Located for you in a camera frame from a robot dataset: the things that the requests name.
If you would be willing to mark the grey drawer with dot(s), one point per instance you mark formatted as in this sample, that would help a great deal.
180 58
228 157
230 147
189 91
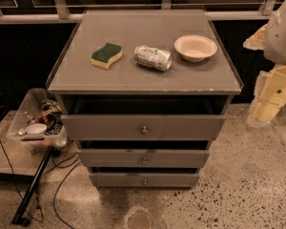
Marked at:
143 126
155 180
143 158

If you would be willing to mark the green yellow sponge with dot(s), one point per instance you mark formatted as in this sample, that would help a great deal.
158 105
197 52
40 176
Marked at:
106 56

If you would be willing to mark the black metal bar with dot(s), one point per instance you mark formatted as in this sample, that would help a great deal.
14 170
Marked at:
19 215

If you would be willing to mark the white bowl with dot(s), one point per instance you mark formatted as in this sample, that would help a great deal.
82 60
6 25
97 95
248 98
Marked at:
195 48

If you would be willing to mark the grey top drawer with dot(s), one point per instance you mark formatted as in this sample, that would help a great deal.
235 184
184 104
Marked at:
143 126

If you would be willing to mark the grey bottom drawer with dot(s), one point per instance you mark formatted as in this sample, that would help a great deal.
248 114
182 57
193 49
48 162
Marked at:
155 180

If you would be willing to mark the crushed silver can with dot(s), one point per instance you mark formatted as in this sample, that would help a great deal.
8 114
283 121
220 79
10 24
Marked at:
153 58

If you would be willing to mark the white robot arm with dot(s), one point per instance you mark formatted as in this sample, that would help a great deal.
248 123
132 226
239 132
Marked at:
271 38

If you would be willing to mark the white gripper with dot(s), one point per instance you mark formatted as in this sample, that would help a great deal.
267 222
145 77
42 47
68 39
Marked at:
281 38

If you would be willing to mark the grey drawer cabinet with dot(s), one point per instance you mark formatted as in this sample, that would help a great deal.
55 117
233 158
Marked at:
204 88

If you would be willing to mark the metal window railing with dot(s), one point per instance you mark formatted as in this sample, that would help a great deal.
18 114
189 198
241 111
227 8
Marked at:
149 7

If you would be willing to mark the clear plastic bin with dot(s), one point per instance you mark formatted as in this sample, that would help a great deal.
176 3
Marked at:
38 106

